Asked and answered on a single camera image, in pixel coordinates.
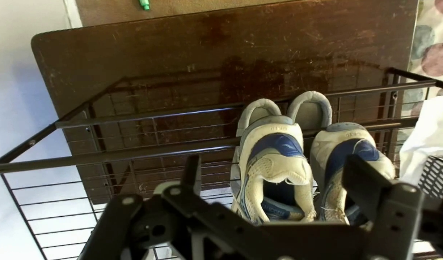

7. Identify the bed with floral sheet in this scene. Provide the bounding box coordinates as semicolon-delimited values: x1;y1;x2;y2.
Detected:
401;0;443;115

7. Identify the black wire shoe rack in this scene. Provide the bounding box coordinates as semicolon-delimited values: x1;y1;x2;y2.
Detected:
0;67;443;260

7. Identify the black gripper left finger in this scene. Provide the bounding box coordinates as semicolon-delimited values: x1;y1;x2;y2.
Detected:
161;154;204;214

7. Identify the light wooden table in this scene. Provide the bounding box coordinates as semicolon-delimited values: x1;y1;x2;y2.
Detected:
75;0;300;29

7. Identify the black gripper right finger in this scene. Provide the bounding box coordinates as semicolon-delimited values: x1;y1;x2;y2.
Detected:
342;154;426;229

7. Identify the grey blue sneaker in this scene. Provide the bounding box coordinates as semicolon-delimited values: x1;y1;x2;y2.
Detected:
310;122;398;229
229;115;317;226

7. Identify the dark brown wooden dresser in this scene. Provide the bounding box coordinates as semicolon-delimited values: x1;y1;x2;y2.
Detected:
30;0;421;204

